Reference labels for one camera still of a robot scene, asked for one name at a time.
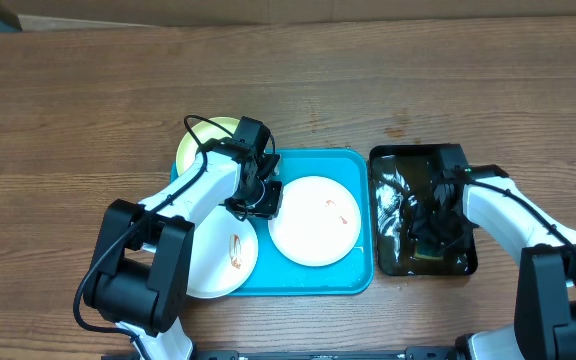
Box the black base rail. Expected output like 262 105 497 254
101 345 462 360

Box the yellow-green plate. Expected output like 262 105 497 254
175 117 239 175

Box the cardboard board at back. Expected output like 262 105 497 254
2 0 576 26

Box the pink-white plate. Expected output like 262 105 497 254
268 176 362 267

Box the teal plastic tray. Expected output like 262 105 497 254
227 149 374 296

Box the black water tray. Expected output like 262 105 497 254
369 144 478 276

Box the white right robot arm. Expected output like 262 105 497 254
409 144 576 360

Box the green yellow sponge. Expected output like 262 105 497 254
414 243 444 261

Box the white plate with ketchup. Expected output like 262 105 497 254
187 206 259 299

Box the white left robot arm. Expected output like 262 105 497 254
73 117 282 359

